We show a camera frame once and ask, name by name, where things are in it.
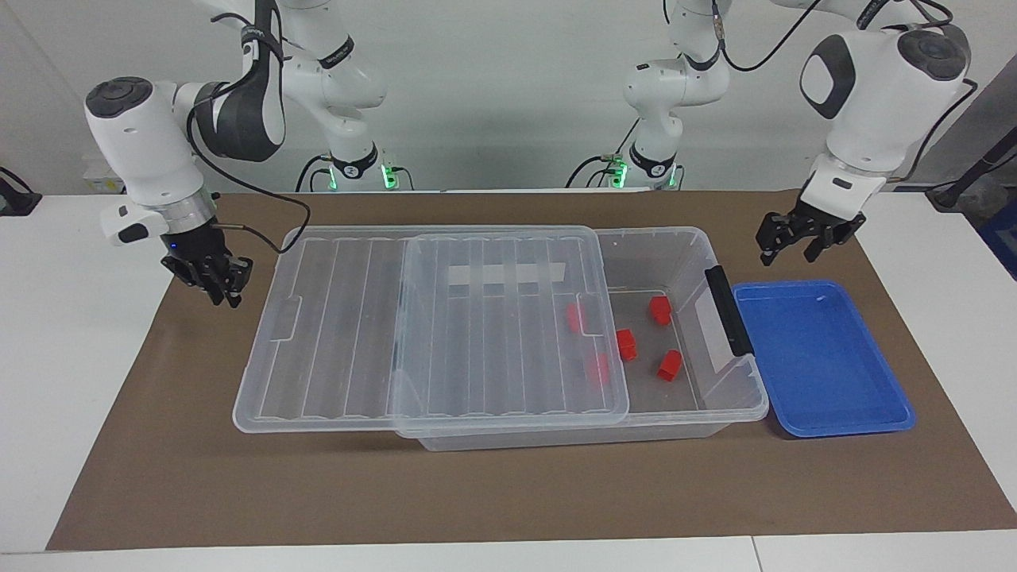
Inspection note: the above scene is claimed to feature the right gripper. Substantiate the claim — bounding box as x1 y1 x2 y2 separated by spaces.
160 221 254 310

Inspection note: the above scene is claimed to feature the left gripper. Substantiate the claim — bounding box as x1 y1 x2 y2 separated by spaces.
755 196 868 268

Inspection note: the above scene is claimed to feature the black stand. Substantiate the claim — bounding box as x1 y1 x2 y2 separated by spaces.
0 166 43 218
925 129 1017 212

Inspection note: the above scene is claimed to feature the clear plastic storage box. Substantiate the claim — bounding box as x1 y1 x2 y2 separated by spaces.
392 226 771 453

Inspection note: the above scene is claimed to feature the black cable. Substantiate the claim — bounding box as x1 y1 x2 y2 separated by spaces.
186 79 312 255
295 153 333 193
710 0 895 73
565 118 641 190
890 77 980 185

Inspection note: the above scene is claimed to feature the blue plastic tray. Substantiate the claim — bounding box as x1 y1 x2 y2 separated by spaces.
731 280 917 439

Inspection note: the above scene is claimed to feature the black box clasp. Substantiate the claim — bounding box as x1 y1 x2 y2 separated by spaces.
704 265 755 358

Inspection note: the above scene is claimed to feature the clear plastic lid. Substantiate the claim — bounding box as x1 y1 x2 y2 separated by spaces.
232 225 631 435

